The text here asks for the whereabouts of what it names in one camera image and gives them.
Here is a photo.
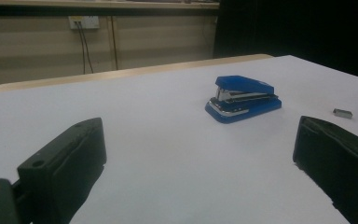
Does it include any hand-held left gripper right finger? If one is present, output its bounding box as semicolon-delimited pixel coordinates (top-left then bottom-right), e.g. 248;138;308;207
293;116;358;224

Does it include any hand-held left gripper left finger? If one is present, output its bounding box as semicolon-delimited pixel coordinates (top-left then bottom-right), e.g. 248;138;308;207
17;117;107;224

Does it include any metal staple strip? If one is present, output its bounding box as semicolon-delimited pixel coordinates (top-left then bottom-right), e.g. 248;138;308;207
333;107;353;119

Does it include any blue stapler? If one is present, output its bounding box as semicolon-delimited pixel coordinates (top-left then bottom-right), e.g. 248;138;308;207
204;75;282;124

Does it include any wooden table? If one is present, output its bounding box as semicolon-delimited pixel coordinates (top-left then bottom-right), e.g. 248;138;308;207
0;53;274;95

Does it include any black curtain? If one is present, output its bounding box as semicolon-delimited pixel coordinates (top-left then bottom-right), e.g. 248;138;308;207
213;0;358;82

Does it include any black horizontal metal bar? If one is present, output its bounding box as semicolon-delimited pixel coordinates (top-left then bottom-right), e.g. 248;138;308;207
0;4;220;17

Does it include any black wall socket cable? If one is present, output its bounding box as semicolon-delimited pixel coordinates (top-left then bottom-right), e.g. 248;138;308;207
79;21;95;75
76;21;87;76

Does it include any white wall socket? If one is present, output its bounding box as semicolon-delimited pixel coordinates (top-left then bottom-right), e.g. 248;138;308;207
68;16;101;30

